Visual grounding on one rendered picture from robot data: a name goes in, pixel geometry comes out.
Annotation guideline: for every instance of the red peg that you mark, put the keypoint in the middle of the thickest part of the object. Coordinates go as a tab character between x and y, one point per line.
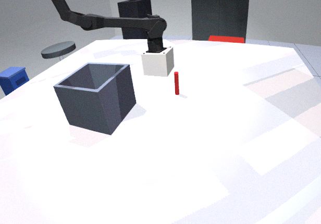
176	75

